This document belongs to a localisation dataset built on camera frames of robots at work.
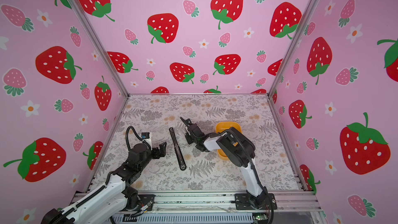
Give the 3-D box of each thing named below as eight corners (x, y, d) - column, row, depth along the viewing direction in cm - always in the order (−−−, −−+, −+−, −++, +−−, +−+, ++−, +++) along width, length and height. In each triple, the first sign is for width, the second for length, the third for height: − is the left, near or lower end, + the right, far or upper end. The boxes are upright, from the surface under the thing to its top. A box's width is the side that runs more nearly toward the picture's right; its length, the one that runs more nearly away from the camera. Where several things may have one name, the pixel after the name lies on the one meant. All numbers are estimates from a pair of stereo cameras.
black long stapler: (180, 171, 86) (180, 170, 84) (169, 130, 103) (168, 128, 101) (187, 169, 87) (186, 167, 85) (174, 129, 104) (173, 127, 102)
